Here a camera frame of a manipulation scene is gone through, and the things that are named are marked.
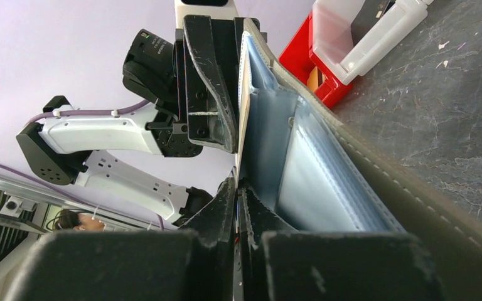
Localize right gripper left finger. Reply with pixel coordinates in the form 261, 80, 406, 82
5, 177, 236, 300

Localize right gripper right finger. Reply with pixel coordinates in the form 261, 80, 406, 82
238, 186, 445, 300

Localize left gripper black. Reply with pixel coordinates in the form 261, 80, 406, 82
122, 15, 238, 157

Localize yellow striped credit card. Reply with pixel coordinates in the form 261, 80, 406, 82
235, 31, 252, 179

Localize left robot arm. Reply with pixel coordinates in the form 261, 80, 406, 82
16, 15, 244, 226

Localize red plastic bin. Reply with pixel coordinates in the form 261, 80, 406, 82
279, 13, 353, 108

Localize wooden blocks in red bin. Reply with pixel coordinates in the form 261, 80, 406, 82
306, 67, 324, 92

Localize person head dark hair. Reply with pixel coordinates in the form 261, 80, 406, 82
46, 209, 106, 231

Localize white plastic bin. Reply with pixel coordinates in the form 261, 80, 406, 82
311, 0, 432, 85

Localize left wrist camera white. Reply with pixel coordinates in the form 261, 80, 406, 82
174, 0, 239, 29

